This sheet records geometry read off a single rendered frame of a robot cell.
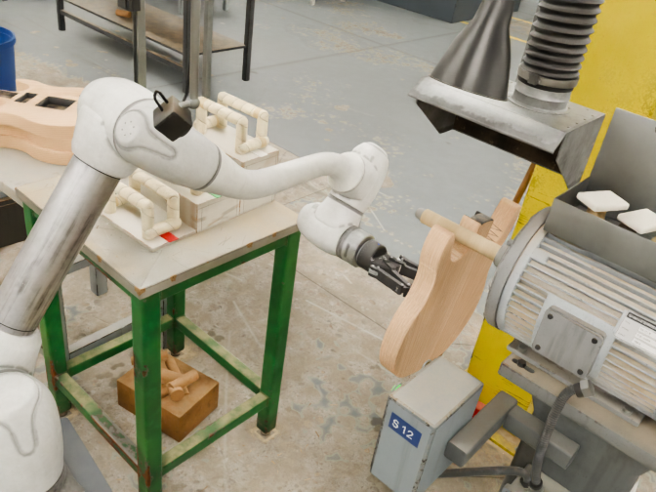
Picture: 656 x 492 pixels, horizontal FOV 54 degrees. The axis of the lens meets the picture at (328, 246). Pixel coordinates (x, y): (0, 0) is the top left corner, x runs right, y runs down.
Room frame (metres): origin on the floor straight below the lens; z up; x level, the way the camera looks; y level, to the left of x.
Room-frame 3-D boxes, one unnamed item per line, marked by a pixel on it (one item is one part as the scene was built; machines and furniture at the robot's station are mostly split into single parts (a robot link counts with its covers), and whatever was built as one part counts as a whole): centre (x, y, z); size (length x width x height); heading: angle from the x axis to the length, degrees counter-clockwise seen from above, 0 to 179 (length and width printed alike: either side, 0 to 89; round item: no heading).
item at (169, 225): (1.43, 0.44, 0.96); 0.11 x 0.03 x 0.03; 146
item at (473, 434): (0.84, -0.33, 1.02); 0.19 x 0.04 x 0.04; 142
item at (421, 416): (0.80, -0.29, 0.99); 0.24 x 0.21 x 0.26; 52
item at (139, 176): (1.52, 0.49, 1.04); 0.20 x 0.03 x 0.03; 55
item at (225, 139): (1.74, 0.34, 1.02); 0.27 x 0.15 x 0.17; 56
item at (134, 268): (1.61, 0.49, 0.55); 0.62 x 0.58 x 0.76; 52
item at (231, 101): (1.78, 0.31, 1.20); 0.20 x 0.03 x 0.03; 55
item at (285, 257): (1.64, 0.12, 0.45); 0.05 x 0.05 x 0.90; 52
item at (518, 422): (0.84, -0.44, 1.02); 0.13 x 0.04 x 0.04; 52
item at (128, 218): (1.49, 0.51, 0.94); 0.27 x 0.15 x 0.01; 56
